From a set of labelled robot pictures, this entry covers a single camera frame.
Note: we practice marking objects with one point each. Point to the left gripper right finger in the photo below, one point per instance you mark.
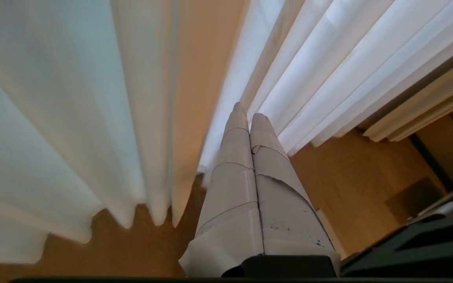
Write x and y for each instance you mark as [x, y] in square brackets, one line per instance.
[285, 212]

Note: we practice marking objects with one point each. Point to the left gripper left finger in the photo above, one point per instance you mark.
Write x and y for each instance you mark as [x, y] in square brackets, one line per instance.
[232, 204]

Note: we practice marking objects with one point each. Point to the white sheer curtain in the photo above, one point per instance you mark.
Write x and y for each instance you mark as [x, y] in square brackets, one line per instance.
[328, 67]
[65, 114]

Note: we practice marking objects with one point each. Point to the beige drape curtain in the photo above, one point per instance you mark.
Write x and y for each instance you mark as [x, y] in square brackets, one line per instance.
[427, 114]

